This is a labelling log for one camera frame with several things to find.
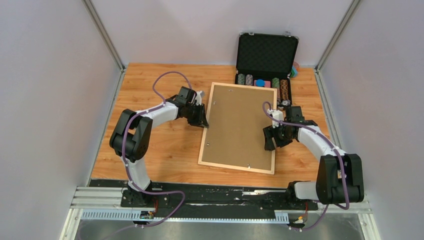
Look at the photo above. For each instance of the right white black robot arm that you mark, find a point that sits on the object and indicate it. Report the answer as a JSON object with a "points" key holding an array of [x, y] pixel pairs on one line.
{"points": [[339, 178]]}

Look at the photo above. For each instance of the aluminium front rail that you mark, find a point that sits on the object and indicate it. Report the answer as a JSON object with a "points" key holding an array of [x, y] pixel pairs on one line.
{"points": [[195, 195]]}

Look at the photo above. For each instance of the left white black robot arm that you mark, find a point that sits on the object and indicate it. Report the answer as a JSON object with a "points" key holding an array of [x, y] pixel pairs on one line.
{"points": [[131, 136]]}

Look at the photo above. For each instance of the grey purple chip stack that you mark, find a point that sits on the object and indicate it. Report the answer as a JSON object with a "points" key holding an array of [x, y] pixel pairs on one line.
{"points": [[243, 79]]}

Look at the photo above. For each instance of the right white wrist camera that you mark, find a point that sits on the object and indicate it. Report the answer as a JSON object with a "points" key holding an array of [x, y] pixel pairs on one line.
{"points": [[277, 117]]}

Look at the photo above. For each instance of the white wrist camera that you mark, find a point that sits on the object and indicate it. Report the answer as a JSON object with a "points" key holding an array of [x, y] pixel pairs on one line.
{"points": [[277, 117], [198, 99]]}

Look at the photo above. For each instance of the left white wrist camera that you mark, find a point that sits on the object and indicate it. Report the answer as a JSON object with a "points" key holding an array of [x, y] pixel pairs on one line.
{"points": [[198, 99]]}

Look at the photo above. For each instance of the blue dealer button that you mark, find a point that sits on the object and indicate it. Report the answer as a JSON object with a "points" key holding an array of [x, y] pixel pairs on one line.
{"points": [[260, 83]]}

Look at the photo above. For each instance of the blue orange chip stack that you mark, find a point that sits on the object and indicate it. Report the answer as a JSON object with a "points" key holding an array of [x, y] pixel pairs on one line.
{"points": [[284, 93]]}

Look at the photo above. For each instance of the light wooden picture frame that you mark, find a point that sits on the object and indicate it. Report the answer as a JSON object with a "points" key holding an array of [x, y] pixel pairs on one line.
{"points": [[202, 145]]}

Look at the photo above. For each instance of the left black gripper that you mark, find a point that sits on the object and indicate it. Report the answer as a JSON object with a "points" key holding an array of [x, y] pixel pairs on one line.
{"points": [[201, 120]]}

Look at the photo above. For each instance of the colourful objects behind case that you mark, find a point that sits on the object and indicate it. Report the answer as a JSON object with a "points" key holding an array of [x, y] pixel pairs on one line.
{"points": [[294, 70]]}

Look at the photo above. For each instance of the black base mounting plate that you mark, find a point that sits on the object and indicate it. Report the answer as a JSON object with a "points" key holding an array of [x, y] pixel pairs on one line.
{"points": [[181, 200]]}

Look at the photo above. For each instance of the black poker chip case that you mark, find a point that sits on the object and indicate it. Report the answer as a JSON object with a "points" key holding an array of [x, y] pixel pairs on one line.
{"points": [[266, 56]]}

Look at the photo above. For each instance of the red playing card deck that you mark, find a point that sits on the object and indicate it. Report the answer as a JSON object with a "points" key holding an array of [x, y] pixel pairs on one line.
{"points": [[267, 84]]}

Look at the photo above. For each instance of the green chip stack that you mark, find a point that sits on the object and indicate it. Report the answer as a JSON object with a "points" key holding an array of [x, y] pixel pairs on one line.
{"points": [[275, 83]]}

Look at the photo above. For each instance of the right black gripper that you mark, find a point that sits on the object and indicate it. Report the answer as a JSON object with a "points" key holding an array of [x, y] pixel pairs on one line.
{"points": [[269, 132]]}

